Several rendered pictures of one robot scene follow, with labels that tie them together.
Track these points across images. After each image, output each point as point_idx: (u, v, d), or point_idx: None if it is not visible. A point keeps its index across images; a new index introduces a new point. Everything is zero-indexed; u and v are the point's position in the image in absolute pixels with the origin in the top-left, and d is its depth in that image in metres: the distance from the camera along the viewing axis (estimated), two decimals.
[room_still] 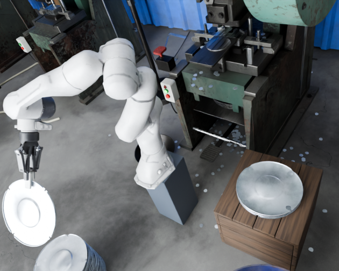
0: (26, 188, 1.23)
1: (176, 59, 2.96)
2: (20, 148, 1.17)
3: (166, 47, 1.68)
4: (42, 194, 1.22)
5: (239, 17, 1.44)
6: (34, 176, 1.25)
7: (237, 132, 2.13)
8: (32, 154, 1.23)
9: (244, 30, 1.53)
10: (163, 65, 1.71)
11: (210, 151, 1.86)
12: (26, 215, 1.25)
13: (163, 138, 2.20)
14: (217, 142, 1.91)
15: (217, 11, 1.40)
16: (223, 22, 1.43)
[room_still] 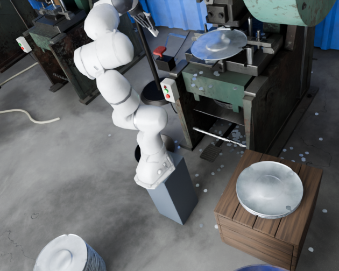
0: (157, 34, 1.62)
1: (176, 59, 2.96)
2: (146, 13, 1.45)
3: (166, 47, 1.68)
4: (205, 56, 1.47)
5: (239, 17, 1.44)
6: None
7: (237, 132, 2.13)
8: None
9: (244, 30, 1.53)
10: (163, 65, 1.71)
11: (210, 151, 1.86)
12: (219, 41, 1.52)
13: (163, 138, 2.20)
14: (217, 142, 1.91)
15: (217, 11, 1.40)
16: (223, 22, 1.43)
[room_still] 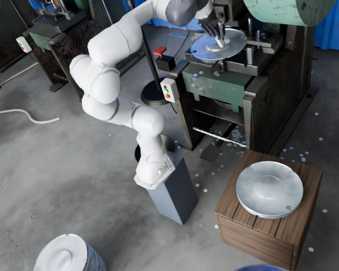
0: (224, 45, 1.35)
1: (176, 59, 2.96)
2: (220, 21, 1.19)
3: (166, 47, 1.68)
4: (240, 37, 1.51)
5: (239, 17, 1.44)
6: None
7: (237, 132, 2.13)
8: None
9: (244, 30, 1.53)
10: (163, 65, 1.71)
11: (210, 151, 1.86)
12: (215, 43, 1.52)
13: (163, 138, 2.20)
14: (217, 142, 1.91)
15: (217, 11, 1.40)
16: None
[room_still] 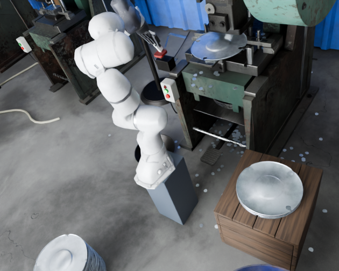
0: (162, 50, 1.69)
1: (176, 59, 2.96)
2: (152, 31, 1.52)
3: (166, 50, 1.69)
4: None
5: (239, 26, 1.47)
6: None
7: (237, 132, 2.13)
8: None
9: (244, 30, 1.53)
10: (163, 65, 1.71)
11: (210, 154, 1.88)
12: (220, 43, 1.51)
13: (163, 138, 2.20)
14: (218, 144, 1.92)
15: (218, 20, 1.43)
16: (224, 31, 1.46)
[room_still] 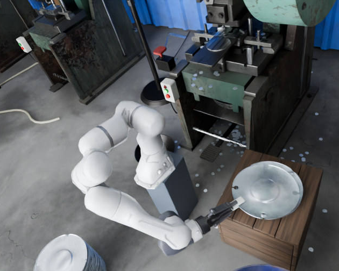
0: (243, 198, 1.31)
1: (176, 59, 2.96)
2: (209, 213, 1.25)
3: (166, 47, 1.68)
4: None
5: (239, 17, 1.44)
6: None
7: (237, 132, 2.13)
8: None
9: (244, 30, 1.53)
10: (163, 65, 1.71)
11: (210, 151, 1.86)
12: (264, 192, 1.32)
13: (163, 138, 2.20)
14: (217, 142, 1.91)
15: (217, 11, 1.40)
16: (223, 22, 1.43)
